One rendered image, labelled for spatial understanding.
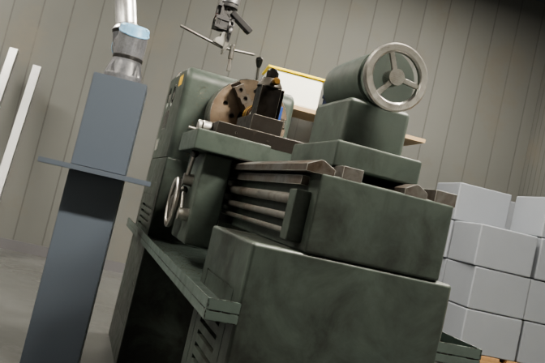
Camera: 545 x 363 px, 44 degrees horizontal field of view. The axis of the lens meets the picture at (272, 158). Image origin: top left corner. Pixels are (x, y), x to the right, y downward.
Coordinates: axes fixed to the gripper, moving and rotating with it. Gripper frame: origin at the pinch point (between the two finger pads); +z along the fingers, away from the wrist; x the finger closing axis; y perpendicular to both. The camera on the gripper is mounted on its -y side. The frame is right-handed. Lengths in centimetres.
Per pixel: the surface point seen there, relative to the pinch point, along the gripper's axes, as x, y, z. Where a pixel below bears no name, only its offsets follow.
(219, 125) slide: 87, 12, 40
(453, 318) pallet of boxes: -110, -211, 102
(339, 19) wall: -254, -137, -111
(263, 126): 85, -2, 37
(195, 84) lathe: 7.9, 9.4, 18.2
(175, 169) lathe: 8, 9, 54
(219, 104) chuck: 23.6, 1.0, 25.8
